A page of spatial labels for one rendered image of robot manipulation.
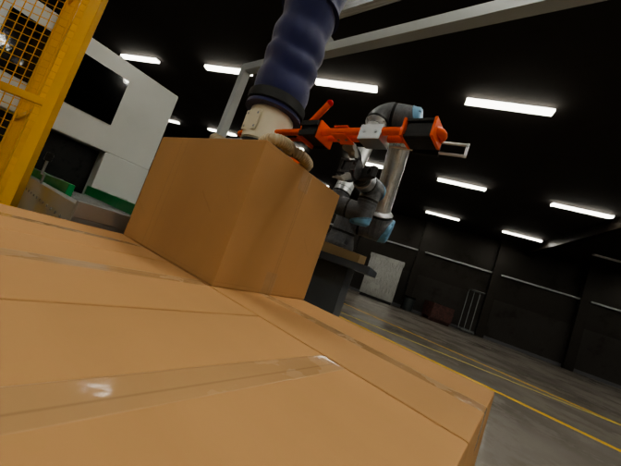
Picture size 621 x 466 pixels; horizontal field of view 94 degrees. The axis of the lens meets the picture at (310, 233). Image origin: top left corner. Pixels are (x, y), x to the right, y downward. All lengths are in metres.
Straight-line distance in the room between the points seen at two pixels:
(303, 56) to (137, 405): 1.13
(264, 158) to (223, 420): 0.63
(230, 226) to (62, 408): 0.57
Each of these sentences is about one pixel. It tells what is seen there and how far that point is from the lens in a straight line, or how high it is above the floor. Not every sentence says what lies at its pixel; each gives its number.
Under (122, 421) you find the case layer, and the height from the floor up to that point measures 0.54.
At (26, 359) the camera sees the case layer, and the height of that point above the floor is 0.54.
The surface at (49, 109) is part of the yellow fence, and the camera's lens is 2.08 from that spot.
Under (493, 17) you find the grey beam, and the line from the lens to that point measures 3.40.
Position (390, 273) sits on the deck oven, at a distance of 12.28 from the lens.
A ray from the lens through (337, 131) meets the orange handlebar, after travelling 0.92.
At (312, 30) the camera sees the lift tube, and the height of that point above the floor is 1.47.
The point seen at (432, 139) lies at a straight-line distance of 0.78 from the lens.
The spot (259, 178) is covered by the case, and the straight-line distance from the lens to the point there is 0.79.
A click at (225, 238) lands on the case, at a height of 0.67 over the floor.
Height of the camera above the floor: 0.69
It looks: 5 degrees up
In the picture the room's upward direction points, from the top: 19 degrees clockwise
